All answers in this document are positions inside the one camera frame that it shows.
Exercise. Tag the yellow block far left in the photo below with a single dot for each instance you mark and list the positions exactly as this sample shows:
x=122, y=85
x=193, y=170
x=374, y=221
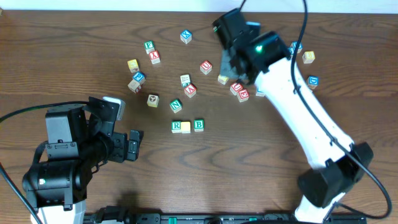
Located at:
x=133, y=65

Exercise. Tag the yellow O block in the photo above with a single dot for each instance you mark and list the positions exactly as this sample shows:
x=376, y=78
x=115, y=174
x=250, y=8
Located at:
x=185, y=127

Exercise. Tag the red U block upper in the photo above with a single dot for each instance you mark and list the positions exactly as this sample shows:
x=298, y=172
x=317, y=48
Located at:
x=206, y=67

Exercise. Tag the plain wood red-sided block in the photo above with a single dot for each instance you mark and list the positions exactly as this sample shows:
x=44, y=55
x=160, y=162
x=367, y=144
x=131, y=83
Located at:
x=134, y=86

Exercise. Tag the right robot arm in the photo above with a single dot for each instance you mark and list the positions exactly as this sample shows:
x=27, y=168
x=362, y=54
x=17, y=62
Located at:
x=334, y=158

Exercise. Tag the red u block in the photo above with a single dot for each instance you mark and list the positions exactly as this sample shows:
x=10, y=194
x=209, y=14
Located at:
x=206, y=67
x=235, y=88

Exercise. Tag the red Y block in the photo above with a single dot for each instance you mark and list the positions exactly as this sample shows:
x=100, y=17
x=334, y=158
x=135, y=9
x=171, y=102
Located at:
x=154, y=57

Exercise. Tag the wood block green side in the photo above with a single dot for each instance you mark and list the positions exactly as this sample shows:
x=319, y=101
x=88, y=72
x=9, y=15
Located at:
x=185, y=80

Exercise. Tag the green F block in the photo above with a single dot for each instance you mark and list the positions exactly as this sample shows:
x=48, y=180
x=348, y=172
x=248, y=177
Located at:
x=149, y=46

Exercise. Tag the yellow block centre lower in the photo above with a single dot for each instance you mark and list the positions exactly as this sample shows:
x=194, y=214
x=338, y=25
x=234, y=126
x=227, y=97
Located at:
x=223, y=79

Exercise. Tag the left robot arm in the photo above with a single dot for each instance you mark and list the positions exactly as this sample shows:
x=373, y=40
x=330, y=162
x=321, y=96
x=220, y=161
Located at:
x=57, y=191

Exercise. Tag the blue D block upper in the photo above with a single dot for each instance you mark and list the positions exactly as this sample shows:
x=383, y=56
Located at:
x=296, y=45

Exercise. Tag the blue 5 block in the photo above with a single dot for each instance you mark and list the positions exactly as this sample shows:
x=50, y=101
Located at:
x=291, y=50

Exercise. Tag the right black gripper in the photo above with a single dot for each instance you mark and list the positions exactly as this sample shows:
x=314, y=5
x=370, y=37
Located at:
x=229, y=66

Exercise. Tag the blue D block lower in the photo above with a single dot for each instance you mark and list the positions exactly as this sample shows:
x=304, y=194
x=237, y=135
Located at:
x=312, y=82

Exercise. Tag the red E block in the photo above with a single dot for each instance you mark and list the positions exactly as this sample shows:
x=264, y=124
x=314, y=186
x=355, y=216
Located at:
x=243, y=95

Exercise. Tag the yellow 8 block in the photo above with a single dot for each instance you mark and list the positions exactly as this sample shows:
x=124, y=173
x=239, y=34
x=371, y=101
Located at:
x=308, y=57

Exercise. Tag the blue T block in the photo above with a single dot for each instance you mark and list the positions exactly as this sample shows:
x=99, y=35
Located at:
x=260, y=93

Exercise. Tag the green B block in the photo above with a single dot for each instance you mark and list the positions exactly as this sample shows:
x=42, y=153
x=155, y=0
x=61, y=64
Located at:
x=199, y=125

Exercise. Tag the blue P block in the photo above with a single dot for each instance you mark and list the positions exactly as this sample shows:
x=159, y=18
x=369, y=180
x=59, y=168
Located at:
x=139, y=77

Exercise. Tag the blue X block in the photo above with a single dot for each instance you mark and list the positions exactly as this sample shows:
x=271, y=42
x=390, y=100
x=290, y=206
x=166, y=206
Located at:
x=186, y=36

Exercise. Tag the green R block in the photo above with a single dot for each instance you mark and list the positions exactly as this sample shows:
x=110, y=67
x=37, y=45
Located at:
x=176, y=127

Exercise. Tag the wood picture block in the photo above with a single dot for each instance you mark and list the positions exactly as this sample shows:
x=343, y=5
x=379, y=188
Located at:
x=153, y=101

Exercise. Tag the blue d block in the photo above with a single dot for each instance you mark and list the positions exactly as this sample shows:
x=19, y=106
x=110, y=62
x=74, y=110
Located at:
x=296, y=45
x=312, y=82

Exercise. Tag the green N block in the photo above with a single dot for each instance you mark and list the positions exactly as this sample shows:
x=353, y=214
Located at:
x=176, y=106

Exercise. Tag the red U block lower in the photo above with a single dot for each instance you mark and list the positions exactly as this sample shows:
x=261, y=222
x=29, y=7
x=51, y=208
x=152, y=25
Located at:
x=235, y=88

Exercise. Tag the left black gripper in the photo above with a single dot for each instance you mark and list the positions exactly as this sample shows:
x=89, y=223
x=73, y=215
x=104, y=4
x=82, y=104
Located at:
x=119, y=147

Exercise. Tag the red A block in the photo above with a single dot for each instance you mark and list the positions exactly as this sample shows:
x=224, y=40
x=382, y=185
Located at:
x=190, y=90

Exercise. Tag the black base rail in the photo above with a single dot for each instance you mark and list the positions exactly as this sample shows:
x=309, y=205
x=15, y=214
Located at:
x=113, y=214

